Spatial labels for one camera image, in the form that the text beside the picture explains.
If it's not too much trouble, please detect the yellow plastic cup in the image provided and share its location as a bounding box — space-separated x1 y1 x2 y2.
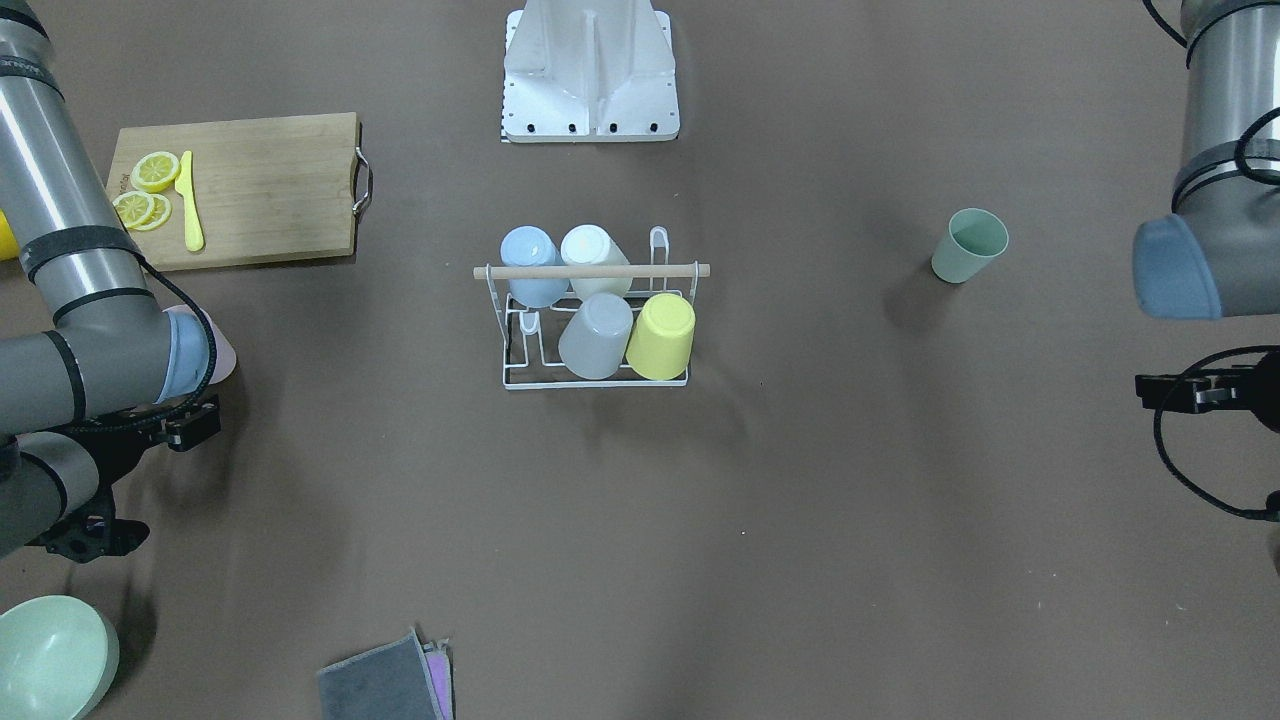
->
625 293 696 380

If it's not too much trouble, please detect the whole yellow lemon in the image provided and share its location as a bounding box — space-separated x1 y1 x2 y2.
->
0 211 20 263

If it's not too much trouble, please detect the white wire cup rack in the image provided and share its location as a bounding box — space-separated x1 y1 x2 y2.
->
474 224 710 391

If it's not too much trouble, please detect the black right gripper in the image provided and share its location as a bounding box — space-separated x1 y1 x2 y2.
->
28 395 221 564

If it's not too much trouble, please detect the yellow plastic knife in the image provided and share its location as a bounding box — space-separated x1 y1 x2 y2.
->
174 150 205 252

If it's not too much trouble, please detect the grey plastic cup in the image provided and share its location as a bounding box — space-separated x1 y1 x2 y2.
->
558 293 634 380

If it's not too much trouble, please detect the purple folded cloth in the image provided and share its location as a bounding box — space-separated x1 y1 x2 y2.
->
422 641 456 719

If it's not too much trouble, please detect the mint green bowl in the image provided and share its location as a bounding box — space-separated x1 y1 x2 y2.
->
1 594 120 719

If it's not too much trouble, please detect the green plastic cup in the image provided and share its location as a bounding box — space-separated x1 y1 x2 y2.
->
931 208 1010 284

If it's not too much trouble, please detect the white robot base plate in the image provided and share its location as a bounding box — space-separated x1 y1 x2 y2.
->
500 1 681 143

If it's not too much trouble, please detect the light blue plastic cup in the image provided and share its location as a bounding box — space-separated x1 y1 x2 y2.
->
500 225 570 309

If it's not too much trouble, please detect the white plastic cup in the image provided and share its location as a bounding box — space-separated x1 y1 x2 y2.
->
559 224 634 300

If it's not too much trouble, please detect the grey folded cloth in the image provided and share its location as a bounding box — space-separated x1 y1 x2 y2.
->
316 630 439 719

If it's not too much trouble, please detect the lemon slice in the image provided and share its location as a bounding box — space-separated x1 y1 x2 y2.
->
133 193 173 232
128 151 180 193
111 190 157 231

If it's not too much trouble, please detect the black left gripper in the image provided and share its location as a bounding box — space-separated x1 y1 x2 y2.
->
1135 348 1279 433

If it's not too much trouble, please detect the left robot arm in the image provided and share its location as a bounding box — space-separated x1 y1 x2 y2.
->
1132 1 1279 320

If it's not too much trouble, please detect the pink plastic cup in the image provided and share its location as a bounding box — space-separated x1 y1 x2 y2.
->
205 314 238 386

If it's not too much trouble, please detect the wooden cutting board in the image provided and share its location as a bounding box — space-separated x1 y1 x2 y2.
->
105 111 371 272

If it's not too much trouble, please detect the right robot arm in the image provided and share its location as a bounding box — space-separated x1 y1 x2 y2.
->
1 1 221 562

